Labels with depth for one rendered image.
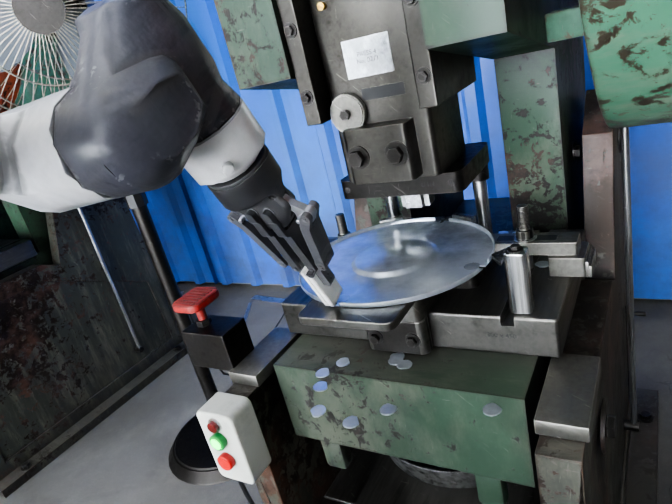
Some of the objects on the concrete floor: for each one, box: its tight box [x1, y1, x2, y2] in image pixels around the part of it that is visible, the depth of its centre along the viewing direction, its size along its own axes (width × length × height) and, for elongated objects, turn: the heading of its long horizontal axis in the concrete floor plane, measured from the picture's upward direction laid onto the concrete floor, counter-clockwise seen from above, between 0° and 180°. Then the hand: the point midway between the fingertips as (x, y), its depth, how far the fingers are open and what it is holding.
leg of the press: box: [533, 89, 659, 504], centre depth 97 cm, size 92×12×90 cm, turn 0°
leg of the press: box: [225, 198, 372, 504], centre depth 126 cm, size 92×12×90 cm, turn 0°
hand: (322, 281), depth 68 cm, fingers closed
